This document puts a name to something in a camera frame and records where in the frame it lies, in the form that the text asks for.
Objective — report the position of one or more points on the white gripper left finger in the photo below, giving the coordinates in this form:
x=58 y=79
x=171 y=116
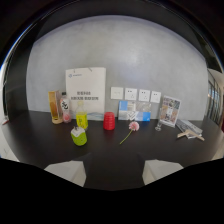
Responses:
x=68 y=169

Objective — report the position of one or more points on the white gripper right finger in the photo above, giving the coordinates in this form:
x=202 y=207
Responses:
x=156 y=170

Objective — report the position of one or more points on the clear stemmed glass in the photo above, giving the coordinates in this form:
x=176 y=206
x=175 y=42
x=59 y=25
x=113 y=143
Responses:
x=158 y=124

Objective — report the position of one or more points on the beige wooden model plane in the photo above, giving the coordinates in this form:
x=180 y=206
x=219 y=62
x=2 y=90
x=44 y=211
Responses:
x=189 y=134

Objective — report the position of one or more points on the pink flower with stem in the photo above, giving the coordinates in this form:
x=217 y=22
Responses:
x=133 y=126

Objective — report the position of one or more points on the yellow drink bottle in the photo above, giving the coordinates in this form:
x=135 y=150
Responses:
x=81 y=117

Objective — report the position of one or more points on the grey striped booklet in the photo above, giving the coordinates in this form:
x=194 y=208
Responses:
x=188 y=126

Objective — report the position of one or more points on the printed picture stand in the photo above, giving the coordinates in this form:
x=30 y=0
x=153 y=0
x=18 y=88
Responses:
x=169 y=111

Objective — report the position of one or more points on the clear bottle with pink drink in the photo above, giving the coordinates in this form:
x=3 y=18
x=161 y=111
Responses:
x=65 y=108

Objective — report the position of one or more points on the red ribbed cup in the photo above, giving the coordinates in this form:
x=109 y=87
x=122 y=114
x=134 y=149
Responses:
x=109 y=121

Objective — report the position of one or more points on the blue and white card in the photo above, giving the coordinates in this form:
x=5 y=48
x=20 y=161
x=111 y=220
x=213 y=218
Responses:
x=134 y=111

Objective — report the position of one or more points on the white paper bag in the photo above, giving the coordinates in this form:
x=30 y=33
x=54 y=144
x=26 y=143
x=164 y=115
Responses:
x=86 y=90

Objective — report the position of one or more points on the white wall socket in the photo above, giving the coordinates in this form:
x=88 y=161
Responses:
x=130 y=94
x=144 y=95
x=155 y=97

